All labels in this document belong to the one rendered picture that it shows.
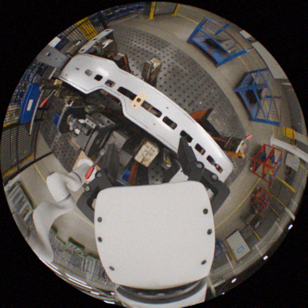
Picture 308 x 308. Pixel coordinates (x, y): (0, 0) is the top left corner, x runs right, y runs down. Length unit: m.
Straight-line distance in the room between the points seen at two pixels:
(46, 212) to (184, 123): 0.73
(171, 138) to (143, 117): 0.15
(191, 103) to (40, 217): 1.11
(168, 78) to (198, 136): 0.52
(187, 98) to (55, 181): 0.99
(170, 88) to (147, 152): 0.57
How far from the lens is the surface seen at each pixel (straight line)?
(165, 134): 0.48
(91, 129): 0.35
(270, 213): 7.69
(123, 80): 0.53
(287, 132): 7.33
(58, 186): 0.58
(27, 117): 1.06
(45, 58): 0.86
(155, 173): 0.86
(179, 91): 0.85
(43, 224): 0.49
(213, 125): 0.55
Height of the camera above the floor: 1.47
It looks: 73 degrees down
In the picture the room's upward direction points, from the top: 164 degrees clockwise
